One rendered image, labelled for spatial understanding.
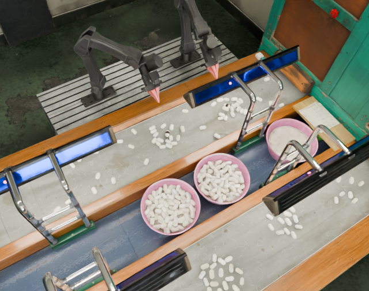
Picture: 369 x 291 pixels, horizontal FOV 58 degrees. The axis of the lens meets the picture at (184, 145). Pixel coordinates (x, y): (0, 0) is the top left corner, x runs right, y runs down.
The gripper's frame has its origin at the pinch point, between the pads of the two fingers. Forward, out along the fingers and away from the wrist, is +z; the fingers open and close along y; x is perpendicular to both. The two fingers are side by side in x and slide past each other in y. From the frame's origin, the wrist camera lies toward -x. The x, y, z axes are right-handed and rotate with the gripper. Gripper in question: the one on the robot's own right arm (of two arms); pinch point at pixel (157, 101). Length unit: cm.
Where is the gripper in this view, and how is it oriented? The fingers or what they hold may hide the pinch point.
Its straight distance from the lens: 169.7
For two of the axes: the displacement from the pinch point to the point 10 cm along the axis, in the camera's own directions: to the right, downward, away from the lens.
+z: 3.7, 9.0, 2.1
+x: -3.7, -0.6, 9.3
